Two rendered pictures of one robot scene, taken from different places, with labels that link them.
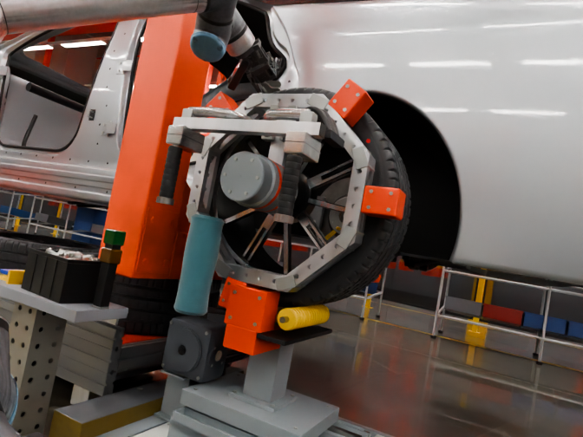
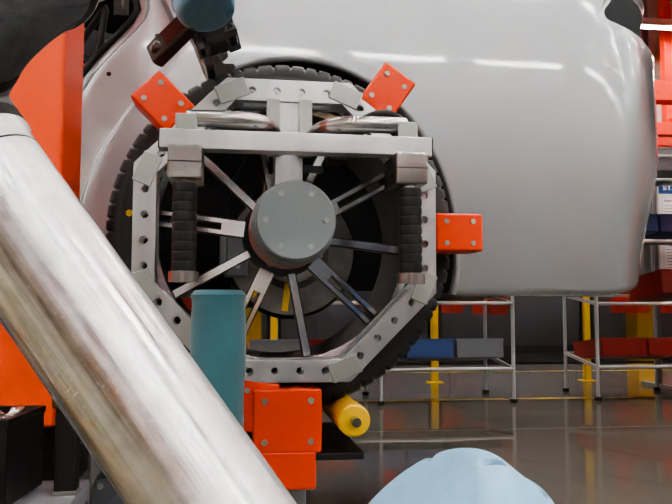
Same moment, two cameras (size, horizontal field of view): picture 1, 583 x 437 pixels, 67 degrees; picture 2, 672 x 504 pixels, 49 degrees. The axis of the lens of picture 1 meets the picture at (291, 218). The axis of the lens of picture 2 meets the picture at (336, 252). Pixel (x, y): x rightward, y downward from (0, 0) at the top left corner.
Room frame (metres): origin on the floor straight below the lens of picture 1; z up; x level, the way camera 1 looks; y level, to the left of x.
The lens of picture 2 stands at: (0.09, 0.76, 0.72)
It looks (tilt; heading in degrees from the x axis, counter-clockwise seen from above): 4 degrees up; 325
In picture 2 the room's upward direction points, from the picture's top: straight up
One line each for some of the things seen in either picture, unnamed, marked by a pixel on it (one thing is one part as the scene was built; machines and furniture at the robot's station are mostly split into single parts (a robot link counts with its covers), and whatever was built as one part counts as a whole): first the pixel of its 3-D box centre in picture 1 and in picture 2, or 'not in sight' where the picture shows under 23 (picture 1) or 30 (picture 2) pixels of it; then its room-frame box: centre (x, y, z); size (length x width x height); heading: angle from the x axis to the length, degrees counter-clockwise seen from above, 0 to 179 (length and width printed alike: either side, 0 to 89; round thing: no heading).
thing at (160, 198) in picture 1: (170, 173); (184, 229); (1.11, 0.32, 0.83); 0.04 x 0.04 x 0.16
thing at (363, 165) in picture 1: (274, 189); (287, 230); (1.24, 0.06, 0.85); 0.54 x 0.07 x 0.54; 63
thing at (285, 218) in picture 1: (289, 187); (410, 232); (0.95, 0.02, 0.83); 0.04 x 0.04 x 0.16
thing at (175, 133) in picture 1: (186, 139); (186, 165); (1.13, 0.31, 0.93); 0.09 x 0.05 x 0.05; 153
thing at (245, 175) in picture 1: (261, 184); (290, 226); (1.18, 0.10, 0.85); 0.21 x 0.14 x 0.14; 153
